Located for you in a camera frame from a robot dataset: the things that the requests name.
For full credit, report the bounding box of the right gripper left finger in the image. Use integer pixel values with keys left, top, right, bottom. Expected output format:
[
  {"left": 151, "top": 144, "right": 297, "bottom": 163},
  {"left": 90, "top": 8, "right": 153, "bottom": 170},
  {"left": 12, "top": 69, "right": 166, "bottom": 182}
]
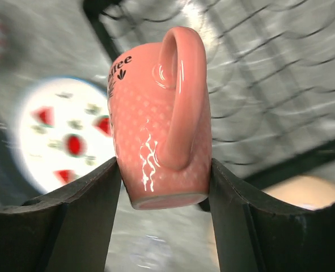
[{"left": 0, "top": 158, "right": 121, "bottom": 271}]

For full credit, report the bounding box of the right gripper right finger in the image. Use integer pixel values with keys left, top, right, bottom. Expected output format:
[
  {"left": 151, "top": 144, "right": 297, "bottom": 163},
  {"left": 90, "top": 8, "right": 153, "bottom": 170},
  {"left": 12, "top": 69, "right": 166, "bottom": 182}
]
[{"left": 209, "top": 159, "right": 335, "bottom": 272}]

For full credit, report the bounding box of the pink coffee mug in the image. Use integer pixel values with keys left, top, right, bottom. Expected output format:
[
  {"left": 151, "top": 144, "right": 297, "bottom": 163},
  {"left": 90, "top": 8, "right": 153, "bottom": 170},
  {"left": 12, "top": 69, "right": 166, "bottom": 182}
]
[{"left": 108, "top": 27, "right": 212, "bottom": 210}]

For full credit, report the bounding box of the clear plastic cup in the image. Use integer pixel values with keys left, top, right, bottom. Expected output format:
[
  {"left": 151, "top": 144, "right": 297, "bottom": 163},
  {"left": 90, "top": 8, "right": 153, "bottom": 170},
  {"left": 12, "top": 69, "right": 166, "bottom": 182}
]
[{"left": 129, "top": 235, "right": 172, "bottom": 271}]

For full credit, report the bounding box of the beige bird plate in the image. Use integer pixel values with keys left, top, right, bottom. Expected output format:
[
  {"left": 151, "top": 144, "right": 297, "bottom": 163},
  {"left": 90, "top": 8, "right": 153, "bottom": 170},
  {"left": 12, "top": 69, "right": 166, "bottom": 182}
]
[{"left": 263, "top": 176, "right": 335, "bottom": 210}]

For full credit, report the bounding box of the white watermelon plate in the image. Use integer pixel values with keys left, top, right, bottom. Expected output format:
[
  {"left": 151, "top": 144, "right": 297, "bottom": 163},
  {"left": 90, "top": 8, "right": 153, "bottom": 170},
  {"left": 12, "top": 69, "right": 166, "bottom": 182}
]
[{"left": 14, "top": 76, "right": 115, "bottom": 194}]

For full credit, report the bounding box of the black wire dish rack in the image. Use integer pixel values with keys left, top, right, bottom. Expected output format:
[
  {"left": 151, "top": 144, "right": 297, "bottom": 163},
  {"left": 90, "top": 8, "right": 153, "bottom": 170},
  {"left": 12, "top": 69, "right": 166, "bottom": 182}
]
[{"left": 82, "top": 0, "right": 335, "bottom": 182}]

